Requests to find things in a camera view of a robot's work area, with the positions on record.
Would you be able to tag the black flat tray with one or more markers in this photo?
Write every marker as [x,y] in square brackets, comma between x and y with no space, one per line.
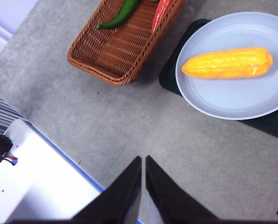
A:
[169,77]

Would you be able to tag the orange carrot with green leaves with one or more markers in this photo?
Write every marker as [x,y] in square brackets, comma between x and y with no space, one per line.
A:
[159,16]

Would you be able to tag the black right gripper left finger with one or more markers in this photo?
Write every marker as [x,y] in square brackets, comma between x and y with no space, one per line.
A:
[122,198]

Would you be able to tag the grey slatted panel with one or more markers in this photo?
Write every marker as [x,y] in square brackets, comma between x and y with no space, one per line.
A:
[1,109]

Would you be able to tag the white platform with blue edge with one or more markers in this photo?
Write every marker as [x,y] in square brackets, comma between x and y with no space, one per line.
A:
[43,182]

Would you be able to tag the brown wicker basket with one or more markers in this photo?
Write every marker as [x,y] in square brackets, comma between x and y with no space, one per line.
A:
[115,53]

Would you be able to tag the blue round plate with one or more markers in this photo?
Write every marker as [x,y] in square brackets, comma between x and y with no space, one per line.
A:
[234,98]

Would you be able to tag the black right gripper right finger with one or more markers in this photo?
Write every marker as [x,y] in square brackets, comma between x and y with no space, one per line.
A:
[169,200]

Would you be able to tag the green chili pepper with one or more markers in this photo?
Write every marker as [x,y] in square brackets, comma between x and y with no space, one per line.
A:
[122,15]

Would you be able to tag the yellow corn cob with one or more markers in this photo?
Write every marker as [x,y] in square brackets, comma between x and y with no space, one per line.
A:
[227,63]

